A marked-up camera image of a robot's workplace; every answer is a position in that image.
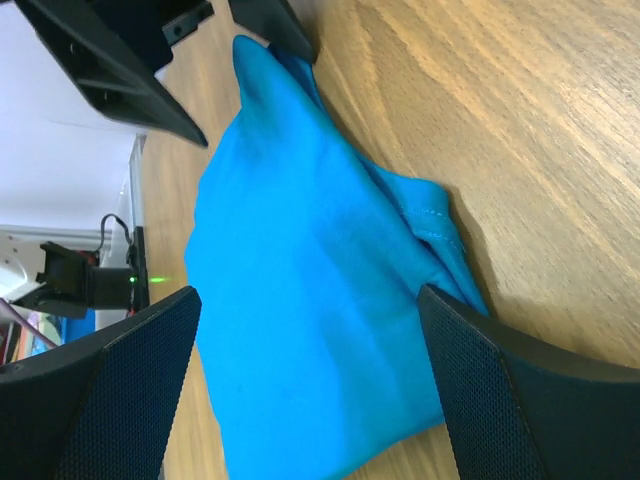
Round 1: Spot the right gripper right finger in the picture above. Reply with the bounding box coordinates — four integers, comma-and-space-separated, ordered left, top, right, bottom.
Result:
419, 285, 639, 479

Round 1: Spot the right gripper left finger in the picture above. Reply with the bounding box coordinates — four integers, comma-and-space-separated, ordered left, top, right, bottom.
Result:
1, 287, 201, 479

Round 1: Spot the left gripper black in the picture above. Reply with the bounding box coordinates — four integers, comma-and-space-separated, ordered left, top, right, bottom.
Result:
15, 0, 318, 147

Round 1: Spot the blue t shirt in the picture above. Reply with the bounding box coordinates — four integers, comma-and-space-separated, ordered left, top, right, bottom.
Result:
185, 35, 486, 479

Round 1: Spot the aluminium frame rail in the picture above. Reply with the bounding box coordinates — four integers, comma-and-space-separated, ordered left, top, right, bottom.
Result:
1, 135, 146, 248

